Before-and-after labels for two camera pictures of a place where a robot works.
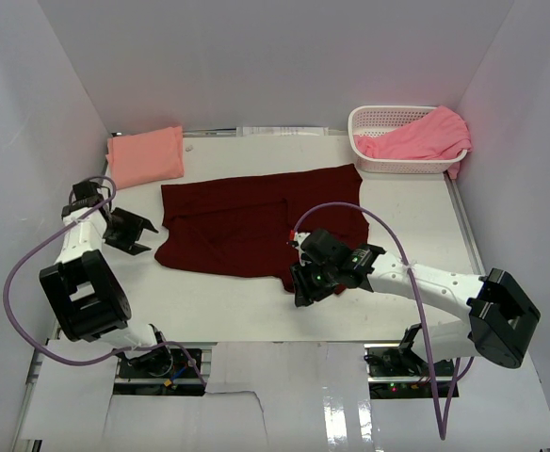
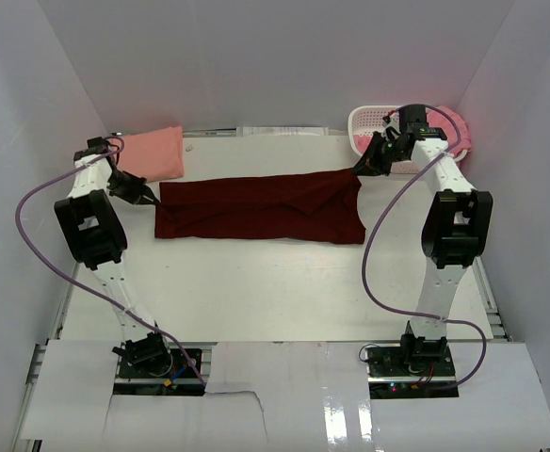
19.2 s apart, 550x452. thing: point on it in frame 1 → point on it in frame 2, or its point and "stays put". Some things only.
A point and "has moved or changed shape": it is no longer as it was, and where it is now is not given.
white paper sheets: x=282 y=131 stays put
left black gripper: x=136 y=223 → x=136 y=196
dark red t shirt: x=247 y=225 has moved or changed shape
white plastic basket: x=374 y=120 stays put
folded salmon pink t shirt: x=145 y=157 stays put
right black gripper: x=304 y=293 → x=370 y=164
